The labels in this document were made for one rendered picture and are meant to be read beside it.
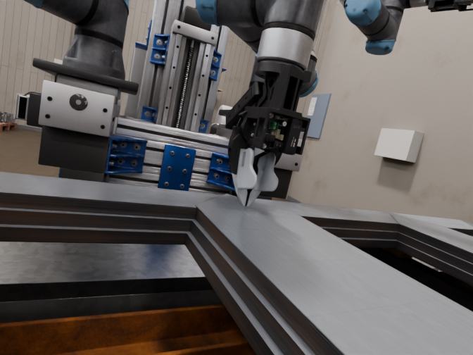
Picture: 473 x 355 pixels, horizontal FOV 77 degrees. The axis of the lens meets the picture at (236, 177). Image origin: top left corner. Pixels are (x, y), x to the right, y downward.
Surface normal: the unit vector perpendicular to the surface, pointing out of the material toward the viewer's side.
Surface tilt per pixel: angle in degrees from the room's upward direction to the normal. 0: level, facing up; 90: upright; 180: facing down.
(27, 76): 90
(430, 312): 0
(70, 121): 90
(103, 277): 0
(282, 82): 90
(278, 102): 90
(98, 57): 73
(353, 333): 0
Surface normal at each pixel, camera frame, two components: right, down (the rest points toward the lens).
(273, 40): -0.56, 0.00
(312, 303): 0.22, -0.97
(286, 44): -0.07, 0.13
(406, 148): -0.92, -0.15
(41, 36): 0.33, 0.22
